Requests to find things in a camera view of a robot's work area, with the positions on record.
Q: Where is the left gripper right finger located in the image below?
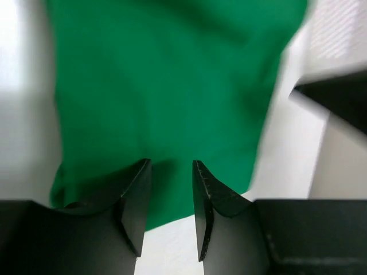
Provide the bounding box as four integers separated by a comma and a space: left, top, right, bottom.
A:
192, 160, 270, 274

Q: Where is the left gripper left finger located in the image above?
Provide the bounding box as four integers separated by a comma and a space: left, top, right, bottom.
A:
37, 158, 153, 275

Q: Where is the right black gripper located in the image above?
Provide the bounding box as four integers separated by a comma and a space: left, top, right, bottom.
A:
294, 70, 366, 134

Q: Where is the green t shirt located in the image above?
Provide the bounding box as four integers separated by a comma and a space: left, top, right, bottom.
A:
45, 1, 308, 229

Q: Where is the white plastic basket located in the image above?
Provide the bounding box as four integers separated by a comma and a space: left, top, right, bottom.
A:
306, 1, 366, 74

